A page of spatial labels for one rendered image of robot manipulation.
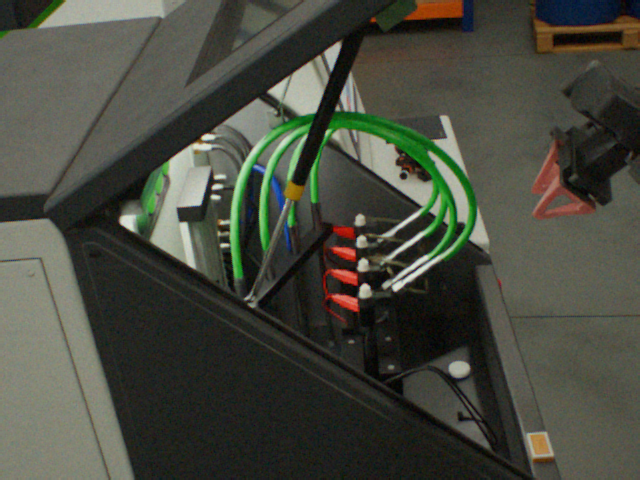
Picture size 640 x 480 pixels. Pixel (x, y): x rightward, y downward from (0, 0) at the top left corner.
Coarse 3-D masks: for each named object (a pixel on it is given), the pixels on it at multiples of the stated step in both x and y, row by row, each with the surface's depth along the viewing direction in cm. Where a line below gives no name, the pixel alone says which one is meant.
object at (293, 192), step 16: (352, 48) 83; (336, 64) 84; (352, 64) 84; (336, 80) 85; (336, 96) 86; (320, 112) 87; (320, 128) 87; (304, 144) 89; (320, 144) 89; (304, 160) 90; (304, 176) 91; (288, 192) 92; (288, 208) 93; (272, 240) 96; (272, 256) 97; (256, 288) 99; (256, 304) 100
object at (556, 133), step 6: (588, 120) 132; (582, 126) 133; (588, 126) 132; (594, 126) 130; (552, 132) 136; (558, 132) 135; (582, 132) 132; (588, 132) 131; (594, 132) 130; (552, 138) 133; (558, 138) 134; (564, 138) 135
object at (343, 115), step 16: (336, 112) 121; (352, 112) 121; (288, 128) 122; (400, 128) 122; (432, 144) 123; (256, 160) 125; (448, 160) 125; (240, 176) 126; (464, 176) 126; (240, 192) 128; (464, 240) 131; (448, 256) 133; (240, 272) 135
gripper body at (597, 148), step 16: (576, 128) 110; (576, 144) 107; (592, 144) 104; (608, 144) 103; (576, 160) 105; (592, 160) 104; (608, 160) 103; (576, 176) 103; (592, 176) 105; (608, 176) 106; (592, 192) 104; (608, 192) 106
